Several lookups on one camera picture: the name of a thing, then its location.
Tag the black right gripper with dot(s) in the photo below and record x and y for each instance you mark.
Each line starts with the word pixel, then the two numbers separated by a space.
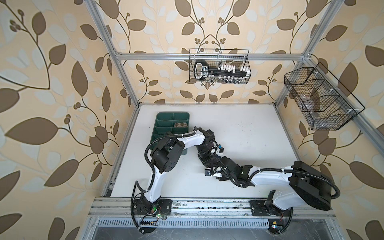
pixel 221 178

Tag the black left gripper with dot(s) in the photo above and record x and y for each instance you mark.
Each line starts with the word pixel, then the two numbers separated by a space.
pixel 211 159

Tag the brown argyle sock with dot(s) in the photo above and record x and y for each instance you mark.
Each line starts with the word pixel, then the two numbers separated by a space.
pixel 181 125

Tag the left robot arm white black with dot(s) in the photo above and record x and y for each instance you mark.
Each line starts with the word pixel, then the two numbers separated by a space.
pixel 162 155

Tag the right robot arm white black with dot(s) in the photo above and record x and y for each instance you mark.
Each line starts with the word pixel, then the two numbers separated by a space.
pixel 300 185

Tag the black tool set in basket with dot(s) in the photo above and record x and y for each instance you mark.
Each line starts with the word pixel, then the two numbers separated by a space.
pixel 220 72

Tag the black wire basket back wall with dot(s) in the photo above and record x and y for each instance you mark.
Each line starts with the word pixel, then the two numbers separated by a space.
pixel 237 57

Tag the black wire basket wall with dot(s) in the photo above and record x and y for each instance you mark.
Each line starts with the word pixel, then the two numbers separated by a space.
pixel 237 57
pixel 326 103

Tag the black wire basket right wall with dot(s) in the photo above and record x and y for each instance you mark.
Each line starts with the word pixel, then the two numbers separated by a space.
pixel 326 103

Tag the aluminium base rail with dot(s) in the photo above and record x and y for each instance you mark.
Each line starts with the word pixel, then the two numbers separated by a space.
pixel 201 213

